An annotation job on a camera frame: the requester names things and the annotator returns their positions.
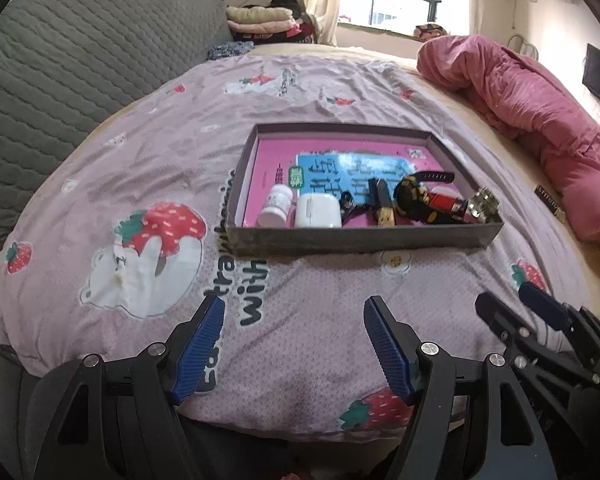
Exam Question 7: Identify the black hair claw clip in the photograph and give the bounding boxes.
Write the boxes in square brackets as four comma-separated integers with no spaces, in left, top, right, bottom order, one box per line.
[339,191,376,223]

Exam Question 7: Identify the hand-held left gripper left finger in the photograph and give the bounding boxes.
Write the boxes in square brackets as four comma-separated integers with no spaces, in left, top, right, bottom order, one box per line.
[25,295,226,480]

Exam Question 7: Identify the beige bed sheet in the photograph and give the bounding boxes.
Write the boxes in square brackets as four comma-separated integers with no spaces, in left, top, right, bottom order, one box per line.
[245,42,600,311]

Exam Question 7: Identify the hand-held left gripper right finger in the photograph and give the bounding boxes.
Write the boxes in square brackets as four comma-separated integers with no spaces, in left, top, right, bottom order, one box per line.
[362,296,556,480]

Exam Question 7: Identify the strawberry printed blanket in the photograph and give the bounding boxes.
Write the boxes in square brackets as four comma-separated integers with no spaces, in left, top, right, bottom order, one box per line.
[0,52,593,443]

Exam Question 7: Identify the pink quilt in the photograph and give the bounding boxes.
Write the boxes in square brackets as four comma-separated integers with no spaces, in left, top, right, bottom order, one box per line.
[416,35,600,246]

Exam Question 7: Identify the grey quilted headboard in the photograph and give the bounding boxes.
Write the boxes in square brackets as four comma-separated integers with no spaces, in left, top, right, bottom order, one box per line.
[0,0,233,271]

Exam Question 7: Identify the white wire rack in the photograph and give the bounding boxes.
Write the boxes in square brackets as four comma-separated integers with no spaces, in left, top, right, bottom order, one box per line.
[507,34,541,61]

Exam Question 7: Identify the white earbuds case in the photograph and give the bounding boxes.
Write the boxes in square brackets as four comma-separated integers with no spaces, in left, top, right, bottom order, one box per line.
[295,193,343,228]

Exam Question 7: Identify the red patterned cloth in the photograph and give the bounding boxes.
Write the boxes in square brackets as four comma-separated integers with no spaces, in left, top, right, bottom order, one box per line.
[414,24,449,41]

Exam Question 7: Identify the cream folded blanket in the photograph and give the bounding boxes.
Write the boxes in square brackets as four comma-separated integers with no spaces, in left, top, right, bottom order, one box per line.
[225,6,293,23]

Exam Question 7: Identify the yellow and black wristwatch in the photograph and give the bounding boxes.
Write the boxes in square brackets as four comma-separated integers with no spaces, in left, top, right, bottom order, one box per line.
[392,171,456,223]

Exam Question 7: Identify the pink folded clothes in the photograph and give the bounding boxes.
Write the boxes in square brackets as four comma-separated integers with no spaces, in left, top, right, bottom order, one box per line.
[228,19,301,41]

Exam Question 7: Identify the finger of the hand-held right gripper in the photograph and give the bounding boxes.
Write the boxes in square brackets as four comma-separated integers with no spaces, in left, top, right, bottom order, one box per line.
[475,291,600,441]
[518,281,600,386]

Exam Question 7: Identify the grey shallow cardboard box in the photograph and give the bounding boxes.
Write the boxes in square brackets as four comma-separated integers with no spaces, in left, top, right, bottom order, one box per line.
[228,122,505,257]

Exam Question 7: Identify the dark patterned cloth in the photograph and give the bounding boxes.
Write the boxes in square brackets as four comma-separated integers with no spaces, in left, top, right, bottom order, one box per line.
[207,41,256,61]

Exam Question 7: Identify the white pill bottle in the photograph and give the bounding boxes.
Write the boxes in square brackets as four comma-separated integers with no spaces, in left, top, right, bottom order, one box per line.
[257,184,297,227]

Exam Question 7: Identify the pink printed book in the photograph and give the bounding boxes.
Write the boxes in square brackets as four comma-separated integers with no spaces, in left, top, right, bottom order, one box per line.
[242,137,461,228]

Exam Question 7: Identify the black garment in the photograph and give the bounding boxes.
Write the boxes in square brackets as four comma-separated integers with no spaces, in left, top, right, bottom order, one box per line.
[270,0,306,16]

